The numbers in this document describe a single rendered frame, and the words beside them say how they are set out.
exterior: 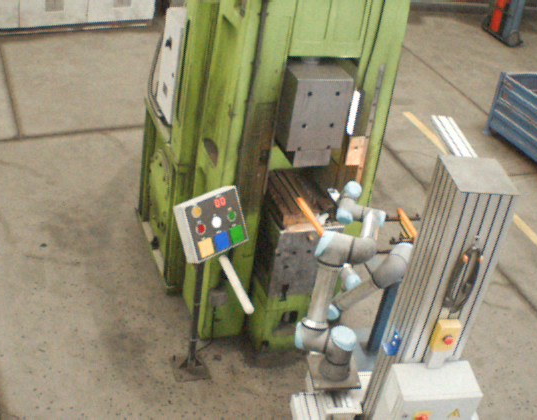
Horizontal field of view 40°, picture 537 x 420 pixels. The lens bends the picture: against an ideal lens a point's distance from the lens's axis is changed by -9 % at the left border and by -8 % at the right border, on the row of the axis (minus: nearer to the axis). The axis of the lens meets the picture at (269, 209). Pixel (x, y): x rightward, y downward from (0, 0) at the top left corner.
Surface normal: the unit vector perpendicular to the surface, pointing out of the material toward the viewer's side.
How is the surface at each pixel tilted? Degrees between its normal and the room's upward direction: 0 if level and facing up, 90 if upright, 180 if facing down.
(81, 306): 0
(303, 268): 90
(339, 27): 90
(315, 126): 90
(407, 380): 0
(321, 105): 90
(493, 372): 0
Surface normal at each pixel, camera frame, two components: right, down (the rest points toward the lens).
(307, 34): 0.34, 0.55
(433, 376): 0.14, -0.83
